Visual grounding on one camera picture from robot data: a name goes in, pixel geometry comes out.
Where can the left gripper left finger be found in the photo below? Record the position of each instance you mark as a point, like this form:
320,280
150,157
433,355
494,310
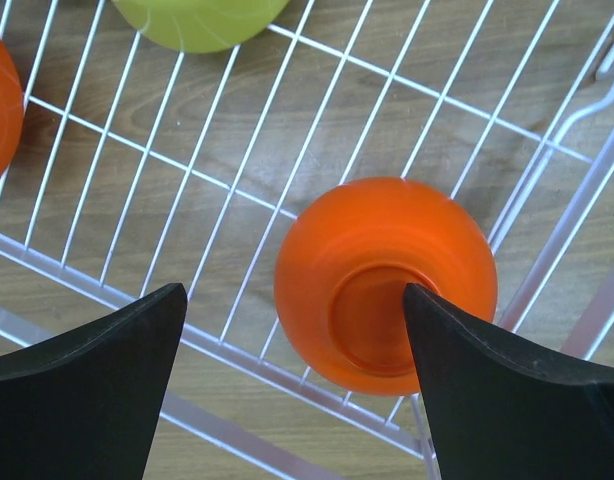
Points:
85,404

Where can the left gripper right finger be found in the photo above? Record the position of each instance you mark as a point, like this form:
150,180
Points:
502,407

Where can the orange bowl front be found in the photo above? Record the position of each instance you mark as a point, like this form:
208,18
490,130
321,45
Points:
344,263

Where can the orange bowl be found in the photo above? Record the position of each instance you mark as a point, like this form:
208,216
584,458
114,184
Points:
344,263
11,108

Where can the white wire dish rack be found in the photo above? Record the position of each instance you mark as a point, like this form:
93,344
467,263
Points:
139,166

